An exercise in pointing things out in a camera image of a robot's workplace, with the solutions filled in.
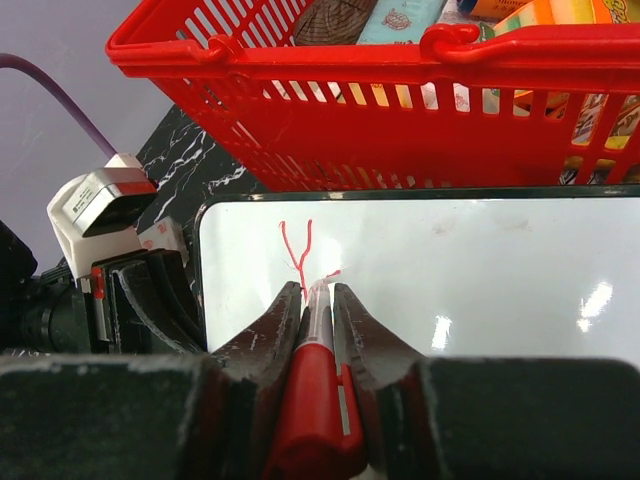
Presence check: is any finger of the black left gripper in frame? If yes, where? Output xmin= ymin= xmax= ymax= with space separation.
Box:
xmin=107 ymin=249 xmax=205 ymax=355

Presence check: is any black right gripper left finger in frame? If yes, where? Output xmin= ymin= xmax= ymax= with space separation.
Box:
xmin=1 ymin=282 xmax=301 ymax=479

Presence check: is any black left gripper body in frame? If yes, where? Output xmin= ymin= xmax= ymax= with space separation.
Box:
xmin=1 ymin=224 xmax=120 ymax=354

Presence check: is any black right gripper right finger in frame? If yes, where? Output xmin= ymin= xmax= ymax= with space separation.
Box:
xmin=333 ymin=283 xmax=639 ymax=479

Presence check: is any red whiteboard marker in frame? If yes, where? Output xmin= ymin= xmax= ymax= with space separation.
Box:
xmin=262 ymin=278 xmax=367 ymax=479

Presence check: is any white whiteboard with dark frame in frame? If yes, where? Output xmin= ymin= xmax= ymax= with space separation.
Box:
xmin=194 ymin=185 xmax=639 ymax=364

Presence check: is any small beige eraser box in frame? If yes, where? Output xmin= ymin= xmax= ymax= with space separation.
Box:
xmin=138 ymin=216 xmax=186 ymax=251

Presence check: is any red plastic shopping basket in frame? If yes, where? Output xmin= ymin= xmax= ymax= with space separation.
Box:
xmin=106 ymin=1 xmax=639 ymax=191

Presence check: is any brown round scrubber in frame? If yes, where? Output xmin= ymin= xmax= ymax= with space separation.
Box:
xmin=293 ymin=0 xmax=378 ymax=46

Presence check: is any light blue sponge box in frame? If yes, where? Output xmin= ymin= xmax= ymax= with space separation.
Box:
xmin=356 ymin=0 xmax=446 ymax=45

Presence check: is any orange tube bottle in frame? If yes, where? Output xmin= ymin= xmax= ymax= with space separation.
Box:
xmin=456 ymin=0 xmax=529 ymax=21

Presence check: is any striped yellow orange sponge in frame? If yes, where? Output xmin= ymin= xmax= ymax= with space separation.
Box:
xmin=479 ymin=0 xmax=639 ymax=41

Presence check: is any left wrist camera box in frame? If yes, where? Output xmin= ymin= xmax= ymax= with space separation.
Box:
xmin=47 ymin=154 xmax=157 ymax=280

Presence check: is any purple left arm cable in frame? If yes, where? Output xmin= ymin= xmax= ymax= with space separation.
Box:
xmin=0 ymin=52 xmax=119 ymax=160

